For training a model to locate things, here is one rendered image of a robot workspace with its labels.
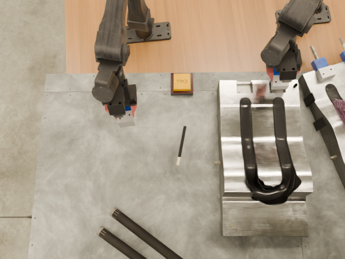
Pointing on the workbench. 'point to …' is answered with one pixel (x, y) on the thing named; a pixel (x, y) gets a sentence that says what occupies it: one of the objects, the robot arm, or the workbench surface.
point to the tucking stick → (181, 145)
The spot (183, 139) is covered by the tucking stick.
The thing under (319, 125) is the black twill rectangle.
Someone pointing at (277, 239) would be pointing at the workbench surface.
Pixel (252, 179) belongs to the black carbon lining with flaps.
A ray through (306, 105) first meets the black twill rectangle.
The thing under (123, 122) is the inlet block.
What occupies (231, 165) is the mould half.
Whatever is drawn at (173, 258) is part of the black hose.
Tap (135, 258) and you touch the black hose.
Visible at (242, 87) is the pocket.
